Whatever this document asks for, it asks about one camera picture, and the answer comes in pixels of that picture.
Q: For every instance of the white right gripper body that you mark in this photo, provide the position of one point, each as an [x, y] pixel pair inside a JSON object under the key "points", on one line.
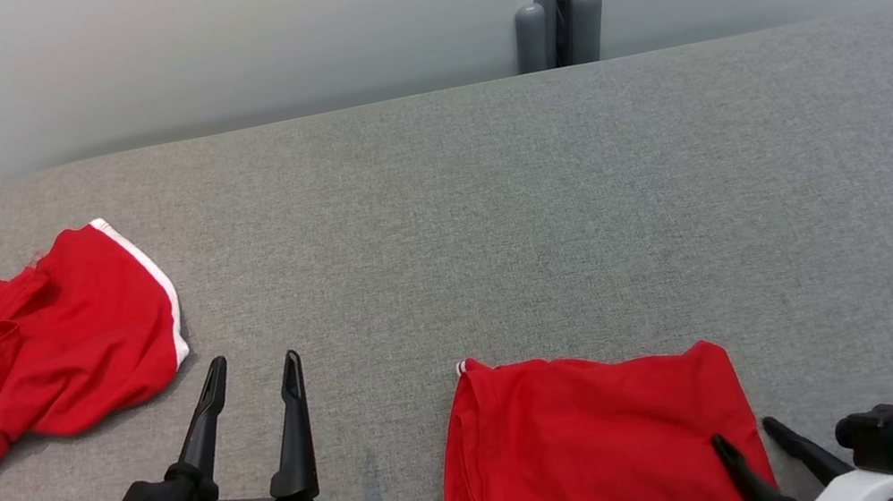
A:
{"points": [[868, 493]]}

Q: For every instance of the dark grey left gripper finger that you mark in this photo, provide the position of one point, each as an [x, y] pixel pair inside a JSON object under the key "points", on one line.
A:
{"points": [[202, 445], [298, 448]]}

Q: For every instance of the red jersey with white sleeves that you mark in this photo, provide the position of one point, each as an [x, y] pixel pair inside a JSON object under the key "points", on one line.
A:
{"points": [[606, 441]]}

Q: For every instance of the red shorts with white stripe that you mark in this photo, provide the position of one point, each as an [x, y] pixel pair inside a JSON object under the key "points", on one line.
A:
{"points": [[46, 354]]}

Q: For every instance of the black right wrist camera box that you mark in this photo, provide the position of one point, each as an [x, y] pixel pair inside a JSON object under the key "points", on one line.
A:
{"points": [[881, 432]]}

